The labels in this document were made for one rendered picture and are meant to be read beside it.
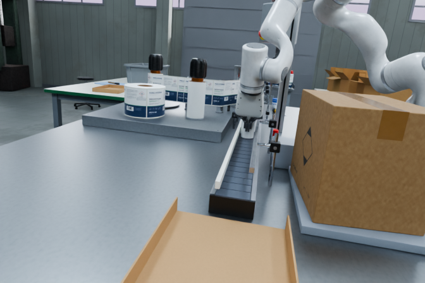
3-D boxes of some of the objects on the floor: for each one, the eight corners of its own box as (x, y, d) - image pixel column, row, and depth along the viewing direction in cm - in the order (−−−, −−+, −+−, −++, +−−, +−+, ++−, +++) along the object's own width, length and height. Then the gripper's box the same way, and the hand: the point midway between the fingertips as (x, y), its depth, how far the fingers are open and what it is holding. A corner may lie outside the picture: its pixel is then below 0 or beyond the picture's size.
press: (39, 88, 732) (29, -49, 653) (4, 92, 631) (-14, -69, 552) (11, 84, 745) (-2, -50, 666) (-28, 89, 644) (-50, -70, 565)
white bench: (137, 126, 443) (138, 76, 424) (182, 131, 432) (184, 80, 412) (50, 173, 261) (43, 88, 242) (123, 184, 250) (123, 97, 230)
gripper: (229, 90, 97) (227, 132, 107) (272, 94, 94) (265, 138, 104) (232, 81, 103) (229, 122, 113) (272, 85, 100) (267, 127, 111)
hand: (247, 126), depth 108 cm, fingers closed, pressing on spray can
